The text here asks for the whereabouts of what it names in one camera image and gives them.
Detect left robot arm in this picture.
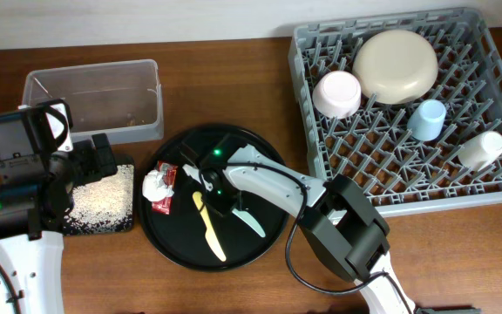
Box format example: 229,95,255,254
0,99,118,313

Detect large cream bowl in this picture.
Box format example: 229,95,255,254
352,30,438,105

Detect round black tray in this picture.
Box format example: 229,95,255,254
139,124,288,272

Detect spilled white grains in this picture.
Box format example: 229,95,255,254
64,164,135,230

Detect light blue cup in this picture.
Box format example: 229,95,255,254
407,99,446,141

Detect white red wrapper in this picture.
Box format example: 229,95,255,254
151,160,178,215

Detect light blue plastic knife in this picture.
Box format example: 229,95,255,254
232,208,266,238

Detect black rectangular tray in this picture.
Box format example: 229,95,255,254
61,153,137,236

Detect yellow plastic knife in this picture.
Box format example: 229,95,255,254
192,191,227,262

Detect pink bowl with grains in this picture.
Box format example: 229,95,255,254
312,71,362,119

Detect white tissue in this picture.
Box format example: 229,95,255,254
142,170,174,202

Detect grey dishwasher rack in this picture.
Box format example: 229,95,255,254
288,8,502,216

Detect clear plastic bin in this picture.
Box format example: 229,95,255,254
22,59,164,145

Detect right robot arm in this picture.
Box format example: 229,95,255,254
179,136,416,313

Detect white cup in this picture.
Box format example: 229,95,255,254
458,131,502,171

